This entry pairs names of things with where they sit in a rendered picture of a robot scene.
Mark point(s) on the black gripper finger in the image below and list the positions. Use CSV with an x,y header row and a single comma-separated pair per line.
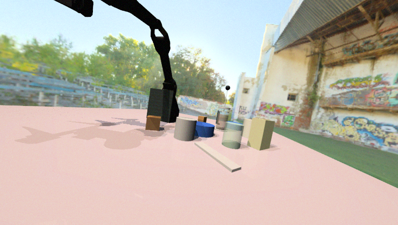
x,y
68,3

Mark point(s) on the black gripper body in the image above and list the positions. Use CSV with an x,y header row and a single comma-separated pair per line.
x,y
85,7

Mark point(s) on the brown wooden block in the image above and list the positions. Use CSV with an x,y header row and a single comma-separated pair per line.
x,y
153,123
202,119

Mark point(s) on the tan rectangular block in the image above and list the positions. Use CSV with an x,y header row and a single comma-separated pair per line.
x,y
260,134

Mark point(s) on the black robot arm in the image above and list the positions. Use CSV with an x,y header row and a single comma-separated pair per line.
x,y
161,44

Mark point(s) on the beige flat bar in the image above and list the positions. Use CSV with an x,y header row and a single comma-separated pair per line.
x,y
221,159

